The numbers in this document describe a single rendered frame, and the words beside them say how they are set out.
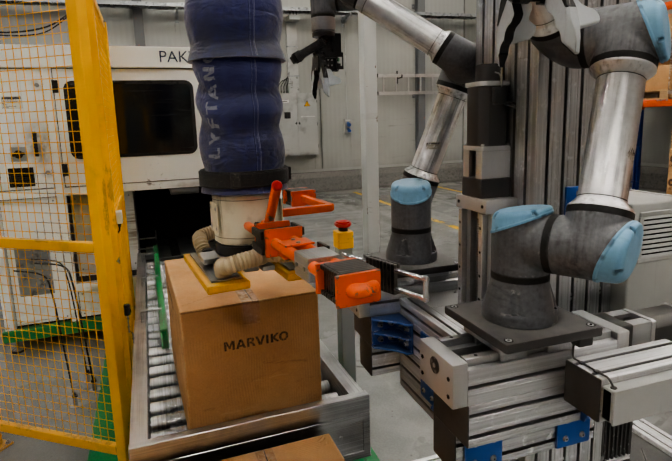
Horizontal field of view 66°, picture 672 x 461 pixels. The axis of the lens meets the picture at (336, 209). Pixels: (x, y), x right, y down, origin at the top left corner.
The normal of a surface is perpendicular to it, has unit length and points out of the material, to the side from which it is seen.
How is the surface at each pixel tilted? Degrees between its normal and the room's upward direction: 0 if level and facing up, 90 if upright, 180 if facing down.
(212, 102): 73
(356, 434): 90
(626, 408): 90
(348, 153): 90
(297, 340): 90
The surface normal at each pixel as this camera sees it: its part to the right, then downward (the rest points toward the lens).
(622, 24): -0.63, -0.21
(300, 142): 0.32, 0.15
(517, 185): -0.95, 0.08
